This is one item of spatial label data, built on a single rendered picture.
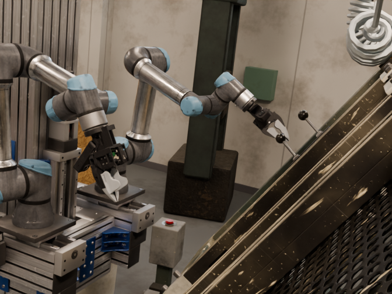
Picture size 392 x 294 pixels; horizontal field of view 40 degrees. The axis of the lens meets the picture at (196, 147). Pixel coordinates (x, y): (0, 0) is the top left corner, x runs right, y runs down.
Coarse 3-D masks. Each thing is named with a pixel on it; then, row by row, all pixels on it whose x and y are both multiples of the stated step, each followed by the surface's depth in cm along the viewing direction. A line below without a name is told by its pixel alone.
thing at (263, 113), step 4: (256, 104) 211; (252, 108) 211; (256, 108) 208; (260, 108) 206; (264, 108) 204; (252, 112) 208; (256, 112) 206; (260, 112) 203; (264, 112) 202; (268, 112) 201; (256, 116) 204; (260, 116) 202; (264, 116) 201; (268, 116) 202; (260, 120) 203; (264, 120) 202
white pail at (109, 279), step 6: (114, 264) 337; (114, 270) 339; (108, 276) 335; (114, 276) 341; (96, 282) 331; (102, 282) 333; (108, 282) 336; (114, 282) 344; (84, 288) 332; (90, 288) 332; (96, 288) 332; (102, 288) 334; (108, 288) 338
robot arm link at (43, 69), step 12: (24, 48) 183; (24, 60) 182; (36, 60) 182; (48, 60) 183; (24, 72) 184; (36, 72) 181; (48, 72) 177; (60, 72) 176; (48, 84) 178; (60, 84) 173; (108, 96) 167; (108, 108) 167
